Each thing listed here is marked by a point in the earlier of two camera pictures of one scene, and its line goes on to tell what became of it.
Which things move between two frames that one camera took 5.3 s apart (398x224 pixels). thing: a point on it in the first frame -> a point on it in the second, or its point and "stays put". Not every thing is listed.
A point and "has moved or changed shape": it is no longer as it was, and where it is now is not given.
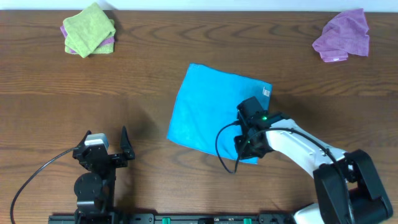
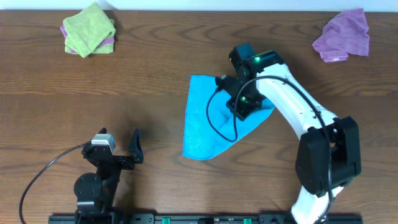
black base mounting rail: x=171 y=218 stays put
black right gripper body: x=244 y=144 -> x=244 y=109
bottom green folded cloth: x=107 y=48 stays put
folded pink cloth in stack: x=107 y=41 stays put
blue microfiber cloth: x=207 y=103 has moved or changed shape
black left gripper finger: x=125 y=145 -> x=135 y=149
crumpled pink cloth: x=346 y=33 stays put
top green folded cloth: x=89 y=28 stays put
